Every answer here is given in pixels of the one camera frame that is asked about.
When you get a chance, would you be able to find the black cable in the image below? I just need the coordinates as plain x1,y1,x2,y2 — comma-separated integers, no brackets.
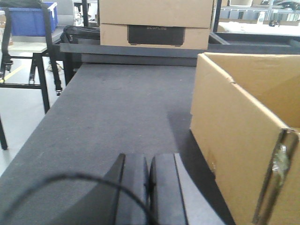
0,172,160,225

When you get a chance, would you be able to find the brown cardboard carton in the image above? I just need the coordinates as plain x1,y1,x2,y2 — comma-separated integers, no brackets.
190,52,300,225

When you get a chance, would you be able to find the black bag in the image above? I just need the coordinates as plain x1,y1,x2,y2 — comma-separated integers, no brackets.
60,25,100,44

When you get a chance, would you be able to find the blue crate on table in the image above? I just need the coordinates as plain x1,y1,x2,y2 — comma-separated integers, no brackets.
0,0,58,37

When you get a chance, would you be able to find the black frame table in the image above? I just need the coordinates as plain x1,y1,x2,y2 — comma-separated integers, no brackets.
0,43,68,150

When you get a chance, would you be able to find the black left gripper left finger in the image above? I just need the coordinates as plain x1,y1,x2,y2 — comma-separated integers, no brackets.
50,154,148,225

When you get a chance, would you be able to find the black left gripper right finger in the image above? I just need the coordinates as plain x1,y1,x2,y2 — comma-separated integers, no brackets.
150,153,224,225

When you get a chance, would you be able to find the printed cardboard box on conveyor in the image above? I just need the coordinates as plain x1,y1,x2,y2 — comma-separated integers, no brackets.
99,0,213,50

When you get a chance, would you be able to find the dark grey conveyor belt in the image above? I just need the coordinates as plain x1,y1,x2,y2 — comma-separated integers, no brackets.
0,64,234,225

